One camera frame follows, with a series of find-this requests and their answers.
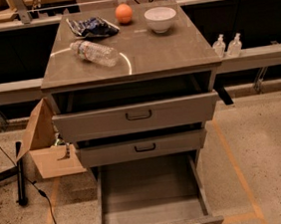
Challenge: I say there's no grey bottom drawer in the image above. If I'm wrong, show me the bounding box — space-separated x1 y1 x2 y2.
96 153 224 224

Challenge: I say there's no grey drawer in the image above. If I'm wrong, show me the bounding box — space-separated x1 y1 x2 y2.
96 153 224 224
52 93 218 143
76 128 206 167

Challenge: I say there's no grey drawer cabinet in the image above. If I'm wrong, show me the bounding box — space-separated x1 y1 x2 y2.
32 0 234 181

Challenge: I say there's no grey middle drawer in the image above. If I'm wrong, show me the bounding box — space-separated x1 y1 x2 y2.
76 128 206 167

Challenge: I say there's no grey top drawer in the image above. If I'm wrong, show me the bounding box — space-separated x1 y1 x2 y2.
52 93 218 143

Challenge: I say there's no clear plastic water bottle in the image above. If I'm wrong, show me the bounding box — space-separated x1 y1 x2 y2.
70 40 120 67

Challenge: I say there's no white ceramic bowl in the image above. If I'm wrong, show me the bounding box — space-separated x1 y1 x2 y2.
144 6 176 33

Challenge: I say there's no brown cardboard box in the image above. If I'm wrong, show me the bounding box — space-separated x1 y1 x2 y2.
16 99 87 178

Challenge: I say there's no blue chip bag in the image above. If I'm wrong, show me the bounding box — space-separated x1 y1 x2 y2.
66 17 120 39

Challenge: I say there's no orange fruit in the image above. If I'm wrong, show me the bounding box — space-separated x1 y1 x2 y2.
115 4 133 24

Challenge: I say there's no left clear pump bottle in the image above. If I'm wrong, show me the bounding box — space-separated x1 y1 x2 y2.
212 35 226 58

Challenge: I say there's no clear pump bottle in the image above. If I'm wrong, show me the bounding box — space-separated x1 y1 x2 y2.
212 35 226 58
227 33 242 58

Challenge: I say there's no right clear pump bottle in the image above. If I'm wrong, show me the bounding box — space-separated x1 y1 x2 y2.
227 33 242 58

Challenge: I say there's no black metal floor stand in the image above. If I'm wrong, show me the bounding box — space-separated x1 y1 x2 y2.
0 140 30 209

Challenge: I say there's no grey metal railing beam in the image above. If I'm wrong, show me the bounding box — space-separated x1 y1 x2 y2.
0 43 281 106

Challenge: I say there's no black floor cable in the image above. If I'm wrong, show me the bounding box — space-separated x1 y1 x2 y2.
0 119 64 224

